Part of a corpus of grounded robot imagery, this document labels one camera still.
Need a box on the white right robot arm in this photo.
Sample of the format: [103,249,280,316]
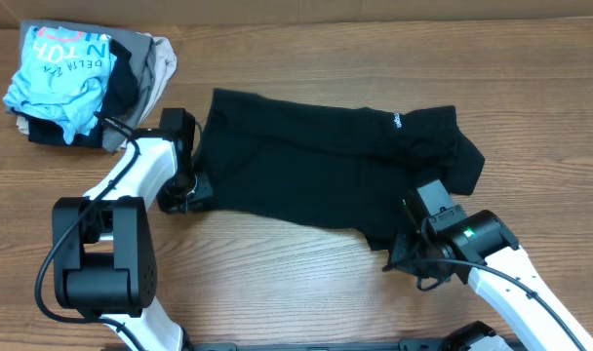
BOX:
[386,180,593,350]

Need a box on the black t-shirt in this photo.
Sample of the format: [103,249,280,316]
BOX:
[195,89,485,250]

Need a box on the light blue printed t-shirt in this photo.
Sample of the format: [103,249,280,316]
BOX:
[3,25,117,144]

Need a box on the black folded garment in pile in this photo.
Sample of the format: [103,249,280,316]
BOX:
[26,39,138,148]

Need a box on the grey folded garment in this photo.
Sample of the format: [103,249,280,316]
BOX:
[20,19,156,127]

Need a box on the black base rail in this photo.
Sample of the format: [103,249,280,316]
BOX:
[190,338,443,351]

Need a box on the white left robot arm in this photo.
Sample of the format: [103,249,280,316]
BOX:
[35,108,213,350]

